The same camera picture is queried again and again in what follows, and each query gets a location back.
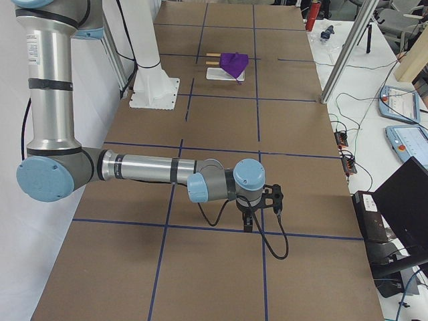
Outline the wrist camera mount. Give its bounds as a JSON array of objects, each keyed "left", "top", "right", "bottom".
[{"left": 260, "top": 184, "right": 284, "bottom": 218}]

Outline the black mini computer box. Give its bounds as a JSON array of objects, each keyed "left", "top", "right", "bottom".
[{"left": 352, "top": 191, "right": 397, "bottom": 243}]

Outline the red bottle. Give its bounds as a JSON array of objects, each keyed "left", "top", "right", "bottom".
[{"left": 305, "top": 0, "right": 322, "bottom": 31}]

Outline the wooden board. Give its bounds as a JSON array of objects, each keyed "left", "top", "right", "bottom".
[{"left": 394, "top": 28, "right": 428, "bottom": 82}]

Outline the teach pendant tablet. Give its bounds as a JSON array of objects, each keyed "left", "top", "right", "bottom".
[
  {"left": 378, "top": 86, "right": 421, "bottom": 124},
  {"left": 385, "top": 125, "right": 428, "bottom": 169}
]

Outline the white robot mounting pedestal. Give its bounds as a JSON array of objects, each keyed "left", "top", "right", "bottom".
[{"left": 102, "top": 1, "right": 180, "bottom": 110}]

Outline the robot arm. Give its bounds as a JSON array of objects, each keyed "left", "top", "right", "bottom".
[{"left": 14, "top": 1, "right": 270, "bottom": 232}]

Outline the purple towel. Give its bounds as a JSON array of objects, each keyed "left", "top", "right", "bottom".
[{"left": 219, "top": 52, "right": 249, "bottom": 84}]

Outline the aluminium frame post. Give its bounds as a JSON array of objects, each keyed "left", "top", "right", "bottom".
[{"left": 320, "top": 0, "right": 378, "bottom": 104}]

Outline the folded dark blue umbrella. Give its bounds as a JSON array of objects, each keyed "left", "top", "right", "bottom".
[{"left": 320, "top": 25, "right": 334, "bottom": 41}]

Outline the black camera tripod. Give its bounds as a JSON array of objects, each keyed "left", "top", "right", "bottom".
[{"left": 363, "top": 24, "right": 372, "bottom": 54}]

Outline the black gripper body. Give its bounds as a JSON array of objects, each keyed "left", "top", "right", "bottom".
[{"left": 236, "top": 197, "right": 261, "bottom": 215}]

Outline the grey office chair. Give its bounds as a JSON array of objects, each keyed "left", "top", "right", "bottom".
[{"left": 376, "top": 1, "right": 427, "bottom": 43}]

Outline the clear plastic wrap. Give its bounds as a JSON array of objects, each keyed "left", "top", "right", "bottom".
[{"left": 308, "top": 29, "right": 342, "bottom": 53}]

